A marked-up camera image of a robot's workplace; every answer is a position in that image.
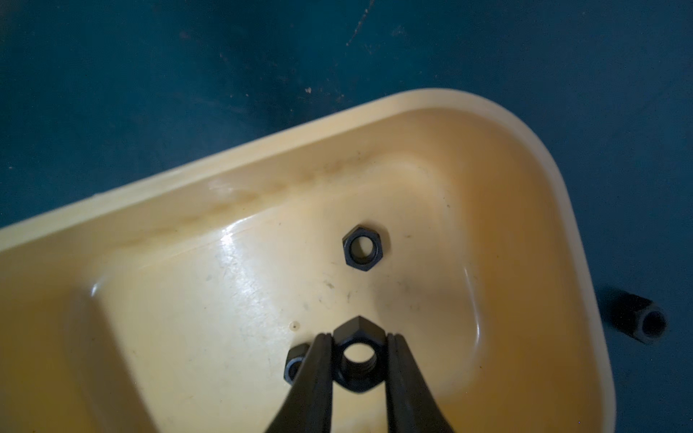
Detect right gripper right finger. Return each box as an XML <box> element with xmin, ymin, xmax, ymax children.
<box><xmin>385</xmin><ymin>334</ymin><xmax>453</xmax><ymax>433</ymax></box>

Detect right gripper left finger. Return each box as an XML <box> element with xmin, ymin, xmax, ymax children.
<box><xmin>266</xmin><ymin>333</ymin><xmax>333</xmax><ymax>432</ymax></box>

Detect black nut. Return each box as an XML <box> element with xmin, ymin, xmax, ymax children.
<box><xmin>332</xmin><ymin>316</ymin><xmax>387</xmax><ymax>393</ymax></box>
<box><xmin>342</xmin><ymin>226</ymin><xmax>384</xmax><ymax>272</ymax></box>
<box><xmin>611</xmin><ymin>293</ymin><xmax>668</xmax><ymax>345</ymax></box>
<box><xmin>283</xmin><ymin>343</ymin><xmax>310</xmax><ymax>385</ymax></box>

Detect yellow plastic storage box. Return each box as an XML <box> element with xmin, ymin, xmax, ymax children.
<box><xmin>1</xmin><ymin>89</ymin><xmax>615</xmax><ymax>432</ymax></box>

